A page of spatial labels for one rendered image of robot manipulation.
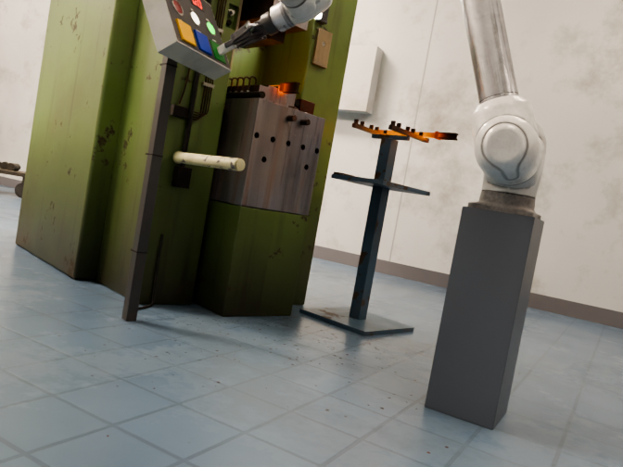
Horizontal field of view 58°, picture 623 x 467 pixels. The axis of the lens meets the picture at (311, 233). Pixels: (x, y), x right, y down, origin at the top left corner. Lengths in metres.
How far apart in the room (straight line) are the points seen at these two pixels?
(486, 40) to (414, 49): 3.88
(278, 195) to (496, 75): 1.20
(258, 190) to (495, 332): 1.18
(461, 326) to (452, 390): 0.19
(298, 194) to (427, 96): 2.95
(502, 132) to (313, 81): 1.53
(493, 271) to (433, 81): 3.80
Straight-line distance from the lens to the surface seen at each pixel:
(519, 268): 1.65
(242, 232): 2.37
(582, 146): 4.96
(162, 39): 1.96
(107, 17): 2.88
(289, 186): 2.50
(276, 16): 2.04
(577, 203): 4.90
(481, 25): 1.63
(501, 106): 1.53
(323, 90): 2.88
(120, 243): 2.60
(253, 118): 2.38
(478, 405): 1.73
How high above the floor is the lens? 0.54
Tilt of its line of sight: 3 degrees down
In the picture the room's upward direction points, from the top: 10 degrees clockwise
